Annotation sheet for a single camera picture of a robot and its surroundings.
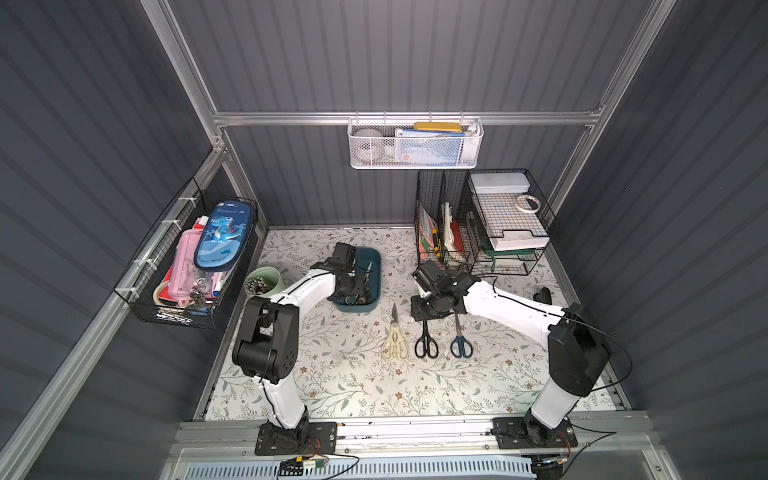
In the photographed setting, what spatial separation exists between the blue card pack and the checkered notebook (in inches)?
8.0

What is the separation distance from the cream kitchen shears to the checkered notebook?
44cm

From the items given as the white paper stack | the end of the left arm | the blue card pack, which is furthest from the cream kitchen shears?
the blue card pack

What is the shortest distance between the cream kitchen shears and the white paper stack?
414mm

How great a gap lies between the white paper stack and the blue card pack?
271mm

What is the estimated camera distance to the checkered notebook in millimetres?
939

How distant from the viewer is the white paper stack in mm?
930

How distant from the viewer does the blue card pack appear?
860mm
